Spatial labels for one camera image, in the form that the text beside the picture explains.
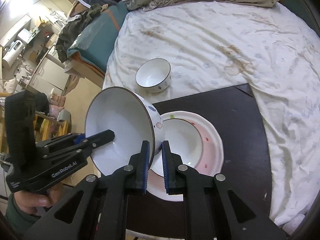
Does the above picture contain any large white bowl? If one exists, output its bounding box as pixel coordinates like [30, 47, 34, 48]
[163, 118, 203, 168]

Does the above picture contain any pink strawberry plate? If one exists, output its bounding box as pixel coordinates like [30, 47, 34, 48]
[146, 110, 225, 202]

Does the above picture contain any small white bowl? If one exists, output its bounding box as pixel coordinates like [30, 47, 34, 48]
[136, 58, 171, 93]

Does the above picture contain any left hand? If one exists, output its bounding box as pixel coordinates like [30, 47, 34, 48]
[14, 183, 64, 216]

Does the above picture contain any yellow wooden chair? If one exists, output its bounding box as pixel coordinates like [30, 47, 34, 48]
[34, 111, 71, 143]

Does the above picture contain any white cabinet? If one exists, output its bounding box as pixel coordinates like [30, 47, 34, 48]
[25, 54, 69, 96]

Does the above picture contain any black tray board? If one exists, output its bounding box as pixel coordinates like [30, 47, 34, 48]
[126, 84, 272, 238]

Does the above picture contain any white kitchen appliance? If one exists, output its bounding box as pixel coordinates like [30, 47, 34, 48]
[2, 28, 32, 69]

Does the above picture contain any dark clothes pile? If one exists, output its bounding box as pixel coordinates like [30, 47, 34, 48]
[55, 0, 109, 63]

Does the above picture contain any white floral bed sheet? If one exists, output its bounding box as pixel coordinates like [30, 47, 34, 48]
[103, 2, 319, 226]

